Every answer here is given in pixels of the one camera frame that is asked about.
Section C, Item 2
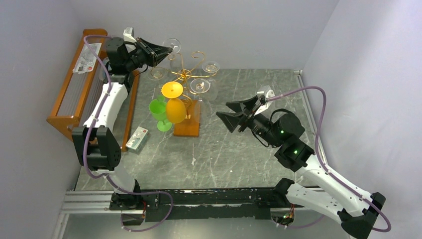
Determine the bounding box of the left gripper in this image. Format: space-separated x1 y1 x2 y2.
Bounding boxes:
128 39 175 72

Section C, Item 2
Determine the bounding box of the small clear glass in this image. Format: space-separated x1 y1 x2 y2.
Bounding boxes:
162 38 182 72

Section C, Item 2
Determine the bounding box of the clear wine glass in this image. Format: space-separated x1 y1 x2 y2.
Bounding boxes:
189 78 211 107
146 66 168 81
202 61 220 81

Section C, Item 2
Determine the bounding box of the orange plastic goblet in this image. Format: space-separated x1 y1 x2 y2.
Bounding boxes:
161 81 187 124

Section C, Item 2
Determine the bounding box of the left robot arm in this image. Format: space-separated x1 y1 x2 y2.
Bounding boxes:
72 36 173 209

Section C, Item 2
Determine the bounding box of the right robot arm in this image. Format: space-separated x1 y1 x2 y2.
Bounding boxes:
216 96 386 239

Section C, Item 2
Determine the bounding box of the wooden rack base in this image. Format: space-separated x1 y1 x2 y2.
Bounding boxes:
173 100 201 137

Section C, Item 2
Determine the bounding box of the green plastic goblet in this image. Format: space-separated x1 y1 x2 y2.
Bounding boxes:
149 95 172 132

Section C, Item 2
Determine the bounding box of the white packaged item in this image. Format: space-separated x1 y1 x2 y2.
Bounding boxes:
72 44 97 74

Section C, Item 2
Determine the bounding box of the small white packet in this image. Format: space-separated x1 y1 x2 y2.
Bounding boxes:
125 126 149 153

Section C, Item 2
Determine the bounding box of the orange wooden shelf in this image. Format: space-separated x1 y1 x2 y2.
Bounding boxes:
47 28 140 152

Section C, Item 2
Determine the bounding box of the gold wire glass rack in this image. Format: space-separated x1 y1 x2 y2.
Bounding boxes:
165 51 206 93

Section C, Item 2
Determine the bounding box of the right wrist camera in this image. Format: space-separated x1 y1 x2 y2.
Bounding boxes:
255 85 275 115

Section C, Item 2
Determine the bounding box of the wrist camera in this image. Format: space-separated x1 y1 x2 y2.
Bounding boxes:
123 27 136 45
255 85 275 115

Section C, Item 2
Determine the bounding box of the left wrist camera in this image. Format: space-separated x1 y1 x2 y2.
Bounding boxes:
123 27 136 45

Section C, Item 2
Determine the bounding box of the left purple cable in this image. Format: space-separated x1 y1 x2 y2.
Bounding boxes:
82 34 174 233

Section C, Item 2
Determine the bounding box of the purple cable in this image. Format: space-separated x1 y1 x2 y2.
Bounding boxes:
82 34 174 233
267 86 392 233

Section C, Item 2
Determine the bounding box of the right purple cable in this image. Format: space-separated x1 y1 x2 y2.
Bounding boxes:
267 86 392 233

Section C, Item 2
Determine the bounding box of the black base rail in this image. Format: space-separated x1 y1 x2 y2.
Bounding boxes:
109 178 293 222

